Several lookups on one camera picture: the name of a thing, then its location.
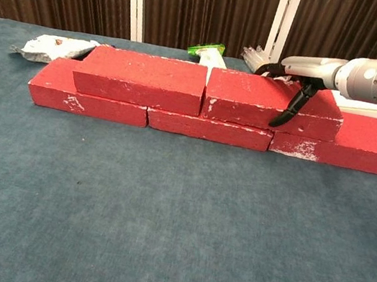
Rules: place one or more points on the blue table cloth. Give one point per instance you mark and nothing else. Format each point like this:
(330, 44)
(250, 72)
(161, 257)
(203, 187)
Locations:
(160, 216)

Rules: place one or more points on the green white snack bag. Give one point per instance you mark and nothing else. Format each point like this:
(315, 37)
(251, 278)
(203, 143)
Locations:
(209, 55)

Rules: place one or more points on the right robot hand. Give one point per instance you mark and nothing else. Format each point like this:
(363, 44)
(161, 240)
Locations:
(310, 69)

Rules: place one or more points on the crumpled white snack packet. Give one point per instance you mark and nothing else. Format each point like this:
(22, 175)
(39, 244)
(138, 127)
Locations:
(52, 45)

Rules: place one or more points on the clear plastic straw bundle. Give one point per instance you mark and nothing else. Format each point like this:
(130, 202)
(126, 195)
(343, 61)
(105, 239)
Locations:
(256, 58)

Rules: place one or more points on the flat white cardboard box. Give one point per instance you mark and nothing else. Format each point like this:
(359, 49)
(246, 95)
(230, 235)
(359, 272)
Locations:
(366, 108)

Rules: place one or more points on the red brick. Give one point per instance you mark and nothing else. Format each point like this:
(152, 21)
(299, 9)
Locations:
(208, 130)
(363, 142)
(247, 96)
(141, 74)
(59, 89)

